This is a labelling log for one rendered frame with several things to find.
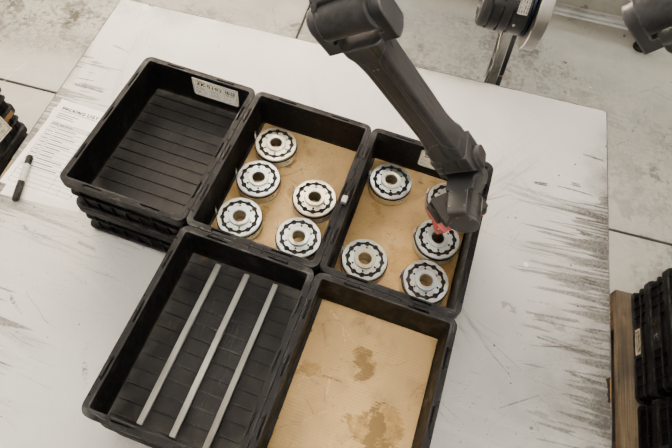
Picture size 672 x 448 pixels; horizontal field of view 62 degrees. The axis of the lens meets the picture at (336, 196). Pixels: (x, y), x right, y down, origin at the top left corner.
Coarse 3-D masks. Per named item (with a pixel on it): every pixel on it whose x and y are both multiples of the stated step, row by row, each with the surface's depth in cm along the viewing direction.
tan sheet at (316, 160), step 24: (312, 144) 142; (288, 168) 138; (312, 168) 139; (336, 168) 139; (288, 192) 134; (336, 192) 136; (216, 216) 130; (264, 216) 131; (288, 216) 131; (264, 240) 127
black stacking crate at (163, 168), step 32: (128, 96) 135; (160, 96) 147; (192, 96) 146; (128, 128) 140; (160, 128) 142; (192, 128) 142; (224, 128) 143; (96, 160) 131; (128, 160) 136; (160, 160) 137; (192, 160) 137; (128, 192) 131; (160, 192) 132; (192, 192) 133; (160, 224) 123
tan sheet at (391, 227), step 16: (416, 176) 140; (432, 176) 140; (368, 192) 136; (416, 192) 137; (368, 208) 134; (384, 208) 134; (400, 208) 134; (416, 208) 135; (352, 224) 131; (368, 224) 132; (384, 224) 132; (400, 224) 132; (416, 224) 133; (352, 240) 129; (384, 240) 130; (400, 240) 130; (400, 256) 128; (416, 256) 128; (400, 272) 126; (448, 272) 127; (448, 288) 125
